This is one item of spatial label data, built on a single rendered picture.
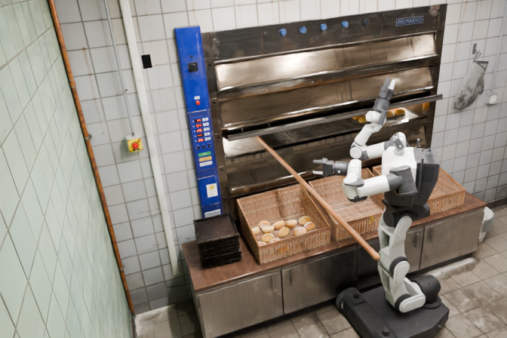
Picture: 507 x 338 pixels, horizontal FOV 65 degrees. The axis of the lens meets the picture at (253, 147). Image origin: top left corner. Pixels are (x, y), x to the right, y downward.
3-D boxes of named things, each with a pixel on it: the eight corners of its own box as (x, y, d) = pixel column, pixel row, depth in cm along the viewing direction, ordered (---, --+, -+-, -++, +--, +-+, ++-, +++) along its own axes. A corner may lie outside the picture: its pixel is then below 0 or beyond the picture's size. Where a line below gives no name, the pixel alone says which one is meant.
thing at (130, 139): (128, 149, 268) (125, 135, 264) (143, 146, 271) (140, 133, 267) (128, 153, 261) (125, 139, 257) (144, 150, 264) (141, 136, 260)
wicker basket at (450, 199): (369, 194, 350) (370, 166, 339) (422, 179, 367) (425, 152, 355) (407, 223, 308) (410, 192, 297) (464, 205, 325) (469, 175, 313)
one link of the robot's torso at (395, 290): (398, 290, 294) (391, 241, 272) (417, 309, 277) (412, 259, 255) (380, 299, 291) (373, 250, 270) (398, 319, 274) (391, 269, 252)
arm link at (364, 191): (350, 207, 220) (391, 197, 215) (344, 186, 216) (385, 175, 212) (348, 198, 231) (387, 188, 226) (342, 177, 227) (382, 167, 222)
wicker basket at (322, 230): (238, 228, 318) (235, 198, 307) (302, 210, 334) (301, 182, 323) (259, 265, 276) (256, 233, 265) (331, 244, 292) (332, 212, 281)
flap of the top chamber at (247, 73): (218, 92, 273) (213, 63, 272) (434, 56, 321) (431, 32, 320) (219, 91, 269) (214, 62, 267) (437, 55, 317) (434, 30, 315)
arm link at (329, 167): (321, 161, 246) (342, 163, 242) (324, 155, 254) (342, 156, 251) (321, 179, 251) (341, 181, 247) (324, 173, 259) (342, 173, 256)
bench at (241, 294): (191, 299, 331) (180, 241, 308) (431, 226, 396) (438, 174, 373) (205, 354, 282) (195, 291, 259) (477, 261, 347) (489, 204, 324)
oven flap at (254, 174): (229, 191, 305) (224, 165, 303) (425, 145, 353) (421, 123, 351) (231, 192, 300) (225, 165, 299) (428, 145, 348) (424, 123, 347)
